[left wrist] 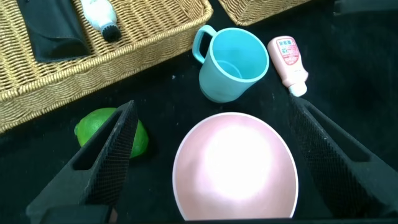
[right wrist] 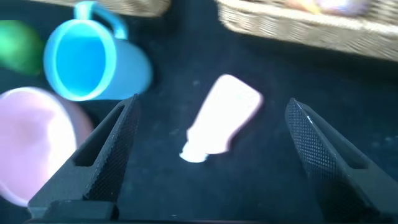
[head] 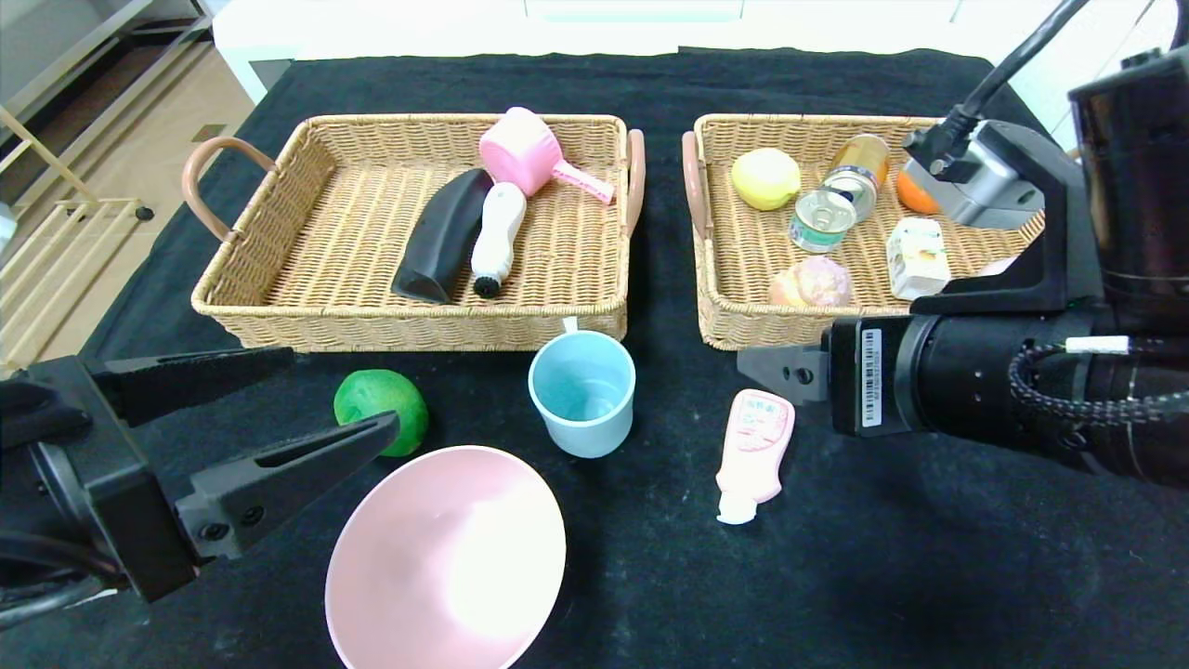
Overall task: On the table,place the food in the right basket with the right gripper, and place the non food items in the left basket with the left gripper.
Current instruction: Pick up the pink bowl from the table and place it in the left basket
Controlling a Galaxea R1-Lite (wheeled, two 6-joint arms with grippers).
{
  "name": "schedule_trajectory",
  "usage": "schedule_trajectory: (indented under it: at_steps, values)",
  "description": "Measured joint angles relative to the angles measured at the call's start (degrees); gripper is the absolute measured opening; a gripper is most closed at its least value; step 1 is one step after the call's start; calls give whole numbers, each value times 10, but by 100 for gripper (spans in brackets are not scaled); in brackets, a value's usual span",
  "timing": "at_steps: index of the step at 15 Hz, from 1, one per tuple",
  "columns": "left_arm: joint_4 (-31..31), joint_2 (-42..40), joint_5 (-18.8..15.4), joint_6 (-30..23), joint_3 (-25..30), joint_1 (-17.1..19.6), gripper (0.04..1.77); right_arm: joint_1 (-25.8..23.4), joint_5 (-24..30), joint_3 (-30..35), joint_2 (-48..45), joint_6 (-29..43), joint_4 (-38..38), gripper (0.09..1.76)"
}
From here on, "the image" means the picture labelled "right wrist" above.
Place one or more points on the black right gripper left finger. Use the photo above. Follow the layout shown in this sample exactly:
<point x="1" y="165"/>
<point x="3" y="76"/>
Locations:
<point x="109" y="161"/>

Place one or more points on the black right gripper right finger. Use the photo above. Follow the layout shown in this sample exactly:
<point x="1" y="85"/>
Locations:
<point x="335" y="174"/>

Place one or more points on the pink plastic bowl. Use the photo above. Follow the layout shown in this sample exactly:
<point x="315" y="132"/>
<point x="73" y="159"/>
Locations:
<point x="31" y="140"/>

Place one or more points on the light blue plastic cup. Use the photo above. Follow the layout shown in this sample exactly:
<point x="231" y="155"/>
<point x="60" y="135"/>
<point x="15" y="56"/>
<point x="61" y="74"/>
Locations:
<point x="130" y="74"/>

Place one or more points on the woven wicker basket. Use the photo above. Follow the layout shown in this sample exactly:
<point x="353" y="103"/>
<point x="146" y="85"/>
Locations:
<point x="295" y="28"/>
<point x="140" y="7"/>

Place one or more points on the pink squeeze bottle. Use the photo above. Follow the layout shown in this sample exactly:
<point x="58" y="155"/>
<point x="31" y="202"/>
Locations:
<point x="224" y="115"/>

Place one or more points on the green lime fruit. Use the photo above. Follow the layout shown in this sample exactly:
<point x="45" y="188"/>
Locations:
<point x="18" y="46"/>

